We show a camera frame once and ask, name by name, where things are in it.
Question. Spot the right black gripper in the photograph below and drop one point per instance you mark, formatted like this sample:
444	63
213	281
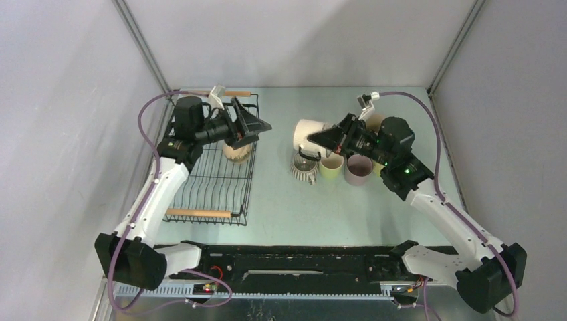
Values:
331	138

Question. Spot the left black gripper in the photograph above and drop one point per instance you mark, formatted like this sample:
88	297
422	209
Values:
249	124

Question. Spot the light green cup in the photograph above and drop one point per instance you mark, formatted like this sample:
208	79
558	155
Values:
331	167

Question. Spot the white ribbed mug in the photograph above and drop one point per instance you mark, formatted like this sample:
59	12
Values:
304	169

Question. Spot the mauve cup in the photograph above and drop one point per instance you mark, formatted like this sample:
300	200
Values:
358	170

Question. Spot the seashell coral print mug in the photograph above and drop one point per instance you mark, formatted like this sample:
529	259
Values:
374	122

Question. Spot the yellow-green cup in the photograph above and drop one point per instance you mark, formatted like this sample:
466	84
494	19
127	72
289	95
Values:
377	167

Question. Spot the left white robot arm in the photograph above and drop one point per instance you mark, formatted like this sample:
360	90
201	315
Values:
127	255

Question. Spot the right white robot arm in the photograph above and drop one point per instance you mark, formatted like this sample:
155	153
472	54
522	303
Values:
484	270

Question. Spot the peach teapot-shaped cup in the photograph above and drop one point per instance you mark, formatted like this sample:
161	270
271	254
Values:
237	155

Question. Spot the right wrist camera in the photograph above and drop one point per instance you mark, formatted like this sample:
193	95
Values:
366	102

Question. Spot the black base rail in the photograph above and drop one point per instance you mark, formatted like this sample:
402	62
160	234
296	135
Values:
269	271

